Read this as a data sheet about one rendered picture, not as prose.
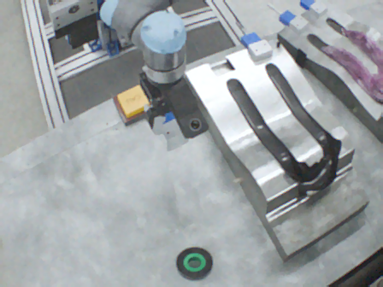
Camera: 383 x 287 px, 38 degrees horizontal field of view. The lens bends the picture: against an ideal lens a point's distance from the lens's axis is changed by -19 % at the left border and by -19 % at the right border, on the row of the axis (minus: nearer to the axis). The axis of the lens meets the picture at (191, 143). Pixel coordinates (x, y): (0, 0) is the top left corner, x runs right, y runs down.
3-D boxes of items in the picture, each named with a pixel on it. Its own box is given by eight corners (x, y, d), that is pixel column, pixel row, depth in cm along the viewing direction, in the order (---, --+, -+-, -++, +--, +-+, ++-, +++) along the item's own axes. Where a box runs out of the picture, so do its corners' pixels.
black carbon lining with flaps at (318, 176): (220, 86, 153) (221, 65, 144) (276, 64, 156) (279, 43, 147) (293, 211, 139) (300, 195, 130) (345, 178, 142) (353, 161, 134)
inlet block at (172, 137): (141, 103, 147) (139, 91, 142) (162, 94, 148) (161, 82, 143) (167, 152, 141) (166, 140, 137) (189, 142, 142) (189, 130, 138)
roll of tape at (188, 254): (203, 284, 138) (204, 282, 135) (171, 273, 140) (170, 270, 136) (218, 257, 141) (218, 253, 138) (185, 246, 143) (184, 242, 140)
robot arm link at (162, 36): (162, 1, 111) (195, 22, 108) (162, 32, 120) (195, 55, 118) (129, 24, 108) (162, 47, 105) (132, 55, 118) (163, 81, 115)
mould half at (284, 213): (185, 91, 160) (185, 61, 148) (274, 55, 165) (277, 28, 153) (283, 262, 140) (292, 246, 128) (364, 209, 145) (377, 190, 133)
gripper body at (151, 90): (173, 74, 135) (172, 43, 124) (192, 106, 132) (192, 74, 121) (138, 89, 134) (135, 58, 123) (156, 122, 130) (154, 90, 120)
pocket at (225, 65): (206, 71, 156) (206, 63, 153) (226, 63, 157) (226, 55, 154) (215, 85, 155) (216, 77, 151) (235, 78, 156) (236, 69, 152)
